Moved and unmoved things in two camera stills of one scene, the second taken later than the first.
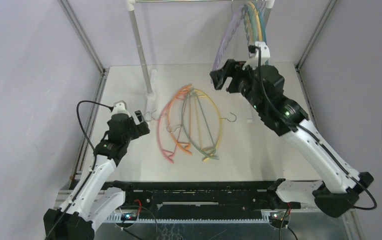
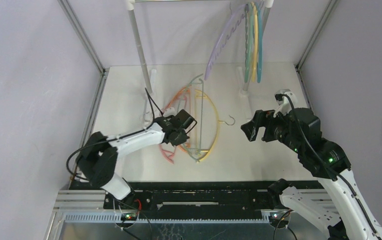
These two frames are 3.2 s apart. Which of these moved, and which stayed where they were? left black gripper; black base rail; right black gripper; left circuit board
Moved: right black gripper; left black gripper
Stayed: black base rail; left circuit board
